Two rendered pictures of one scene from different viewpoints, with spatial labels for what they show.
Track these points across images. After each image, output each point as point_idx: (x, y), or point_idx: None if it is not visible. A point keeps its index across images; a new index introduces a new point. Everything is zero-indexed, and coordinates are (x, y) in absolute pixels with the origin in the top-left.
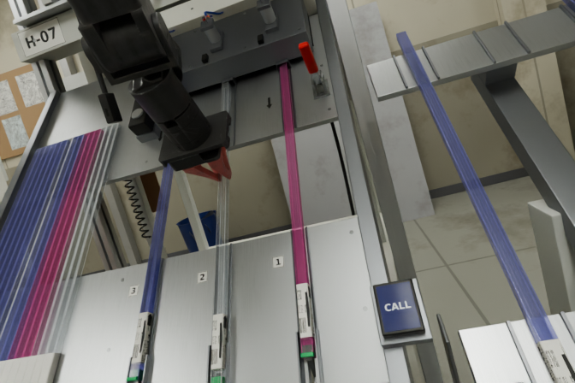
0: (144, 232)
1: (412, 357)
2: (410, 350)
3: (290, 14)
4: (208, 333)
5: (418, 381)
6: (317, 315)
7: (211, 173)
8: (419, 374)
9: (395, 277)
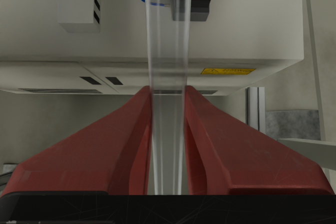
0: None
1: (277, 71)
2: (279, 69)
3: None
4: None
5: (268, 75)
6: None
7: (147, 173)
8: (273, 73)
9: None
